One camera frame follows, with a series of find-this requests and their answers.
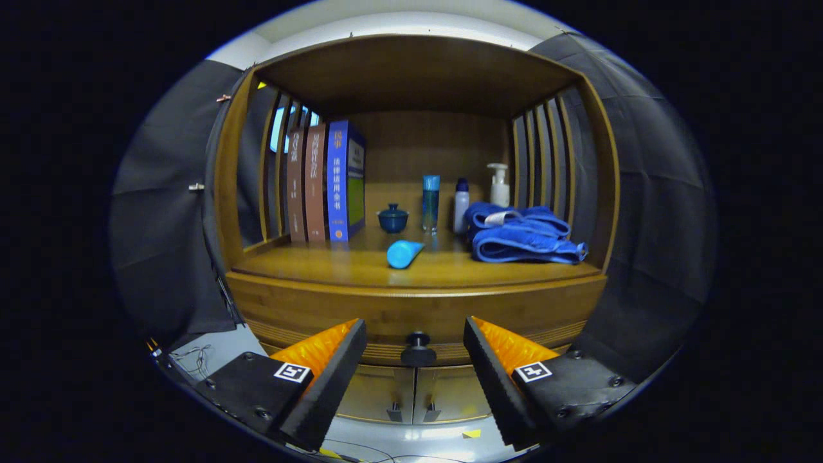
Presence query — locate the blue lidded teacup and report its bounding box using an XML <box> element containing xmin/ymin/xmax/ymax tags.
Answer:
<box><xmin>377</xmin><ymin>203</ymin><xmax>410</xmax><ymax>234</ymax></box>

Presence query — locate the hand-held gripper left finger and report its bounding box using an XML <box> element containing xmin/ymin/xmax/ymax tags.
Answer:
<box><xmin>193</xmin><ymin>318</ymin><xmax>368</xmax><ymax>453</ymax></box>

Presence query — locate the light blue tube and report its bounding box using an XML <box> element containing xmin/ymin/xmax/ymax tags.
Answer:
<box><xmin>386</xmin><ymin>240</ymin><xmax>426</xmax><ymax>269</ymax></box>

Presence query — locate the wooden drawer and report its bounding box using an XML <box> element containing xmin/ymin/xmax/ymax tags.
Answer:
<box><xmin>225</xmin><ymin>273</ymin><xmax>608</xmax><ymax>367</ymax></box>

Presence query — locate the wooden cabinet door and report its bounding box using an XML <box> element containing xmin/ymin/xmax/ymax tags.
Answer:
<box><xmin>413</xmin><ymin>365</ymin><xmax>493</xmax><ymax>425</ymax></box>
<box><xmin>338</xmin><ymin>365</ymin><xmax>415</xmax><ymax>425</ymax></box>

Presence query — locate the folded blue towel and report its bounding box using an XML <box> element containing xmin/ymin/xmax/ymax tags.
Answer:
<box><xmin>464</xmin><ymin>202</ymin><xmax>589</xmax><ymax>265</ymax></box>

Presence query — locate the dark brown book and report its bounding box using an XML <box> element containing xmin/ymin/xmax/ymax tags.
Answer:
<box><xmin>286</xmin><ymin>127</ymin><xmax>308</xmax><ymax>243</ymax></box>

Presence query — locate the black drawer knob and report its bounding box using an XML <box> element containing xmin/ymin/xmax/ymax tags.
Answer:
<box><xmin>401</xmin><ymin>331</ymin><xmax>437</xmax><ymax>368</ymax></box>

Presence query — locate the wooden cabinet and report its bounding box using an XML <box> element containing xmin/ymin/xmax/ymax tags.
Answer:
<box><xmin>212</xmin><ymin>33</ymin><xmax>621</xmax><ymax>426</ymax></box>

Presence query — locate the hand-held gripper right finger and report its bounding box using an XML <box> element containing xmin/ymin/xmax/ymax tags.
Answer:
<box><xmin>463</xmin><ymin>316</ymin><xmax>637</xmax><ymax>451</ymax></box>

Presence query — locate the white pump bottle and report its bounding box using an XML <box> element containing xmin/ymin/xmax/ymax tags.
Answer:
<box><xmin>487</xmin><ymin>163</ymin><xmax>511</xmax><ymax>208</ymax></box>

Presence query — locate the thick blue book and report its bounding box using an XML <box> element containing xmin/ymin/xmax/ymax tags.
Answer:
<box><xmin>327</xmin><ymin>120</ymin><xmax>367</xmax><ymax>242</ymax></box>

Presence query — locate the white bottle blue cap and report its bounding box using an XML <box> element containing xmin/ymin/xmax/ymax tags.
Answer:
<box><xmin>453</xmin><ymin>178</ymin><xmax>470</xmax><ymax>235</ymax></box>

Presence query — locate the wooden countertop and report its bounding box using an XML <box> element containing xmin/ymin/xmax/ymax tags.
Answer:
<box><xmin>230</xmin><ymin>235</ymin><xmax>605</xmax><ymax>290</ymax></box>

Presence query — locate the teal clear bottle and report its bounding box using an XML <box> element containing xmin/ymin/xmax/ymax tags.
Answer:
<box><xmin>422</xmin><ymin>175</ymin><xmax>441</xmax><ymax>233</ymax></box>

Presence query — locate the reddish brown book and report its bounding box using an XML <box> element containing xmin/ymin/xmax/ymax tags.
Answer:
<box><xmin>304</xmin><ymin>123</ymin><xmax>329</xmax><ymax>243</ymax></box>

